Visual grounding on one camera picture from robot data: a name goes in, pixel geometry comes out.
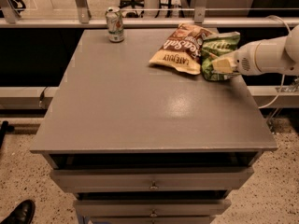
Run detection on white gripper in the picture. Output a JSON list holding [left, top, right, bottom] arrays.
[[212, 42, 261, 76]]

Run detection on grey drawer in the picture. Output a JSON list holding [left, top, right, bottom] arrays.
[[74, 200, 231, 217], [50, 167, 254, 193]]

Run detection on grey top drawer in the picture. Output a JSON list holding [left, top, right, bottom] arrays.
[[50, 167, 254, 193]]

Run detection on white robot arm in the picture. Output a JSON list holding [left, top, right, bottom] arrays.
[[212, 25, 299, 76]]

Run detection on green jalapeno chip bag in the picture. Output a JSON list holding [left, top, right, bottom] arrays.
[[201, 32, 240, 81]]

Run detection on brown sea salt chip bag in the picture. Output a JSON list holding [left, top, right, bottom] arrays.
[[149, 23, 214, 75]]

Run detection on grey drawer cabinet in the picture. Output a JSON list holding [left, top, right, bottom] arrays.
[[32, 29, 277, 224]]

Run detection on white cable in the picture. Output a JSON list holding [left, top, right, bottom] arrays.
[[257, 14, 292, 110]]

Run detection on green soda can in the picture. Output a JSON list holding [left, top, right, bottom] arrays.
[[106, 7, 124, 42]]

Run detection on black leather shoe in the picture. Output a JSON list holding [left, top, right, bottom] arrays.
[[0, 200, 36, 224]]

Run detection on metal railing ledge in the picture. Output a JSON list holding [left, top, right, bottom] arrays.
[[0, 17, 299, 29]]

